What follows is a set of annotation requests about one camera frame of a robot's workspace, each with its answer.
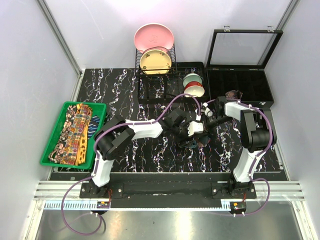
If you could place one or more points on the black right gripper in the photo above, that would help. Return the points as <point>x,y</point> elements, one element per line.
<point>208,127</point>

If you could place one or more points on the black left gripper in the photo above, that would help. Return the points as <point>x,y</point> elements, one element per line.
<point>185,126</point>

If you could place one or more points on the navy floral tie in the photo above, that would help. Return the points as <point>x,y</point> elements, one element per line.
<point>195,142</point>

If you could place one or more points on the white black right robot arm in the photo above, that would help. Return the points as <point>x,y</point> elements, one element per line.
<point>257,135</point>

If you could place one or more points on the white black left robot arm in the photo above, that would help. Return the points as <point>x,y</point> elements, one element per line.
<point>113,138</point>

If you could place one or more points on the colourful ties in bin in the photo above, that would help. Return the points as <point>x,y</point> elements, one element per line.
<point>71,147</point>

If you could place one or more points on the rolled dark patterned tie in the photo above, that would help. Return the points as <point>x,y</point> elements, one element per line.
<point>234,95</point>

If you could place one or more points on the red white bowl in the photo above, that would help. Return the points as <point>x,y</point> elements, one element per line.
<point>195,89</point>

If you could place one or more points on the light green bowl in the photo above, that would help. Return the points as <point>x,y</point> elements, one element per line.
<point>191,77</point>

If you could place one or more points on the black tie storage box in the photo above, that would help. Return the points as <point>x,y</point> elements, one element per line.
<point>253,85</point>

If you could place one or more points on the yellow plate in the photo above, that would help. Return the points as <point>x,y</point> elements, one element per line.
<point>156,60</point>

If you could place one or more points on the black glass box lid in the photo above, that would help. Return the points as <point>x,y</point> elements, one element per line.
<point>242,48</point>

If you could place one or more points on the navy striped tie in bin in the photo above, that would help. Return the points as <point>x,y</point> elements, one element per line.
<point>93,126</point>

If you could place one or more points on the pink plate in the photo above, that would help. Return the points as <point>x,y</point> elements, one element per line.
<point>153,35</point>

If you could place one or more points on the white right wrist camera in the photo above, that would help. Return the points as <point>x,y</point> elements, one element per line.
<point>206,110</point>

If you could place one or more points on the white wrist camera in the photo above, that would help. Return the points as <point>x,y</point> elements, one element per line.
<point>206,110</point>
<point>195,126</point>

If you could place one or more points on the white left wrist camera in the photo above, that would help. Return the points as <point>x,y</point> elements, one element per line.
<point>195,126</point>

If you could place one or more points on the black wire dish rack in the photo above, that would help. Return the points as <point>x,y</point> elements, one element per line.
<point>162,88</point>

